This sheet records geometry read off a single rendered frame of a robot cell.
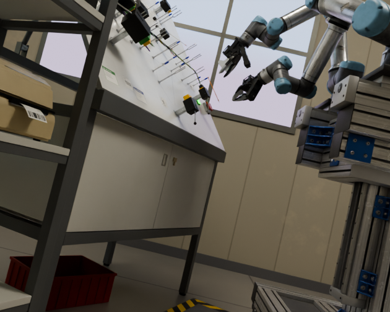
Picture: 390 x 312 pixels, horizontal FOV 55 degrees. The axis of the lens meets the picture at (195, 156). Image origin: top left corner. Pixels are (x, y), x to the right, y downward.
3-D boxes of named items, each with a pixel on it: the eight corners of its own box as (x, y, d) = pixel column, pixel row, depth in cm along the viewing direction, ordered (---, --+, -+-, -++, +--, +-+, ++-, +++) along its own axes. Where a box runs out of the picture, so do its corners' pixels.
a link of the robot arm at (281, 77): (301, 88, 175) (298, 72, 182) (281, 81, 172) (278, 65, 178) (291, 99, 181) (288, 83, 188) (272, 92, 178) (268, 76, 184)
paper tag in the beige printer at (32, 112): (47, 122, 97) (49, 111, 97) (28, 117, 91) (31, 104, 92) (33, 120, 99) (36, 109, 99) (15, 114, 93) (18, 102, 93)
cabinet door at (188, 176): (200, 227, 217) (216, 161, 220) (154, 229, 168) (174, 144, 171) (197, 226, 218) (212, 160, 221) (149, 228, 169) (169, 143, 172)
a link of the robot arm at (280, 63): (285, 62, 177) (283, 51, 181) (266, 75, 183) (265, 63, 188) (294, 71, 181) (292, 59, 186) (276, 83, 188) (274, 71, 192)
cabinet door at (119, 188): (153, 229, 168) (173, 143, 171) (66, 232, 118) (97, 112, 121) (149, 228, 169) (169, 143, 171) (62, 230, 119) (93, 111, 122)
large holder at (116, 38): (90, 8, 136) (122, -14, 131) (120, 47, 145) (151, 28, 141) (86, 14, 130) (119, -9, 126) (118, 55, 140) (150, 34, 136)
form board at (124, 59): (98, 90, 117) (102, 87, 117) (31, -127, 148) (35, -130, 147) (222, 152, 224) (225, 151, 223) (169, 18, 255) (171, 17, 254)
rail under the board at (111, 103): (224, 163, 222) (226, 152, 223) (99, 109, 116) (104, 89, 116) (215, 161, 225) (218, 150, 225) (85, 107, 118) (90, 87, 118)
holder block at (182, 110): (181, 130, 167) (200, 120, 164) (172, 106, 170) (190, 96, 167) (185, 132, 171) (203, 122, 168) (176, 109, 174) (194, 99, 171)
